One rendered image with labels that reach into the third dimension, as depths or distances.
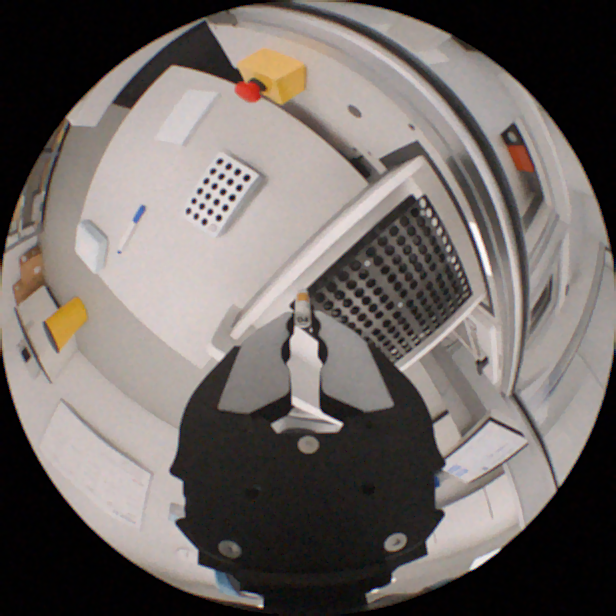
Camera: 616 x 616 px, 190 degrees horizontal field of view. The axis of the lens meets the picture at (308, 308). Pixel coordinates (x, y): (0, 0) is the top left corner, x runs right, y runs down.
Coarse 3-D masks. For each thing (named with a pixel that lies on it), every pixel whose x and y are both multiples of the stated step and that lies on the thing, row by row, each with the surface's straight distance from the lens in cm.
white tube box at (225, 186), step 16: (224, 160) 34; (208, 176) 35; (224, 176) 36; (240, 176) 32; (256, 176) 32; (192, 192) 36; (208, 192) 34; (224, 192) 35; (240, 192) 32; (192, 208) 35; (208, 208) 34; (224, 208) 34; (240, 208) 36; (208, 224) 34; (224, 224) 33
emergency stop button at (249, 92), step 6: (240, 84) 28; (246, 84) 28; (252, 84) 29; (234, 90) 29; (240, 90) 28; (246, 90) 27; (252, 90) 27; (258, 90) 29; (240, 96) 29; (246, 96) 28; (252, 96) 28; (258, 96) 28; (252, 102) 29
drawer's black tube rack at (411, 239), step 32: (384, 224) 26; (416, 224) 24; (352, 256) 25; (384, 256) 23; (416, 256) 25; (448, 256) 28; (320, 288) 22; (352, 288) 23; (384, 288) 24; (416, 288) 26; (448, 288) 30; (352, 320) 25; (384, 320) 26; (416, 320) 29; (384, 352) 30
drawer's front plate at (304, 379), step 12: (228, 312) 31; (228, 324) 29; (216, 336) 27; (228, 336) 28; (240, 336) 29; (216, 348) 25; (228, 348) 27; (300, 360) 36; (300, 372) 34; (312, 372) 37; (300, 384) 33; (312, 384) 35; (300, 396) 31; (312, 396) 33; (312, 408) 33
